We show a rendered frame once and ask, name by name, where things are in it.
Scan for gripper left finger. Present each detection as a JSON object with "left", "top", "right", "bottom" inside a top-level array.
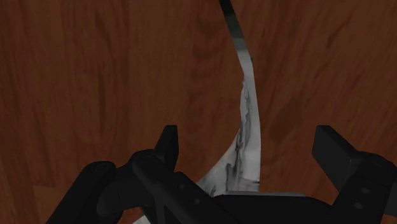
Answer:
[{"left": 45, "top": 125, "right": 237, "bottom": 224}]

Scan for white grey marbled curved object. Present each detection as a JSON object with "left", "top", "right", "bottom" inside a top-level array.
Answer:
[{"left": 132, "top": 0, "right": 262, "bottom": 224}]

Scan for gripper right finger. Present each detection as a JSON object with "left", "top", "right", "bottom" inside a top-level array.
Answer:
[{"left": 311, "top": 125, "right": 397, "bottom": 224}]

